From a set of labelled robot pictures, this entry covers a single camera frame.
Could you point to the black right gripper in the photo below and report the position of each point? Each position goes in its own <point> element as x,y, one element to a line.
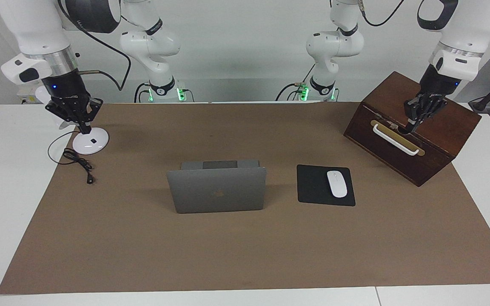
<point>64,89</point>

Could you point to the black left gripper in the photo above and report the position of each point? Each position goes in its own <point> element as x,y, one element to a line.
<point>436,85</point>

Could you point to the grey laptop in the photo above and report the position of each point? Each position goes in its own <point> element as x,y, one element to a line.
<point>215,191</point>

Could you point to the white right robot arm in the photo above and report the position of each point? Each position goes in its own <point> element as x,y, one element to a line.
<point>36,25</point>

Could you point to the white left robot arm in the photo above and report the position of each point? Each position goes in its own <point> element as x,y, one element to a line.
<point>466,25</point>

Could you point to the white desk lamp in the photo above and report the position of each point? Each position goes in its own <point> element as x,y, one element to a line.
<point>91,142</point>

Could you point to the dark brown wooden box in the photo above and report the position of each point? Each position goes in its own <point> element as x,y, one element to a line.
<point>453,127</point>

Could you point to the white power strip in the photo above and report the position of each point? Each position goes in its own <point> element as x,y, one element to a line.
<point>26,100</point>

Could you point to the white computer mouse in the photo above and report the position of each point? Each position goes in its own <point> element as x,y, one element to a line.
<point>337,185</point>

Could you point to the black mouse pad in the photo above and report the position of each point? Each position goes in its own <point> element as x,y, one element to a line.
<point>313,187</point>

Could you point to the brown table mat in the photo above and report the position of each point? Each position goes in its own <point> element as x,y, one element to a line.
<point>245,255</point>

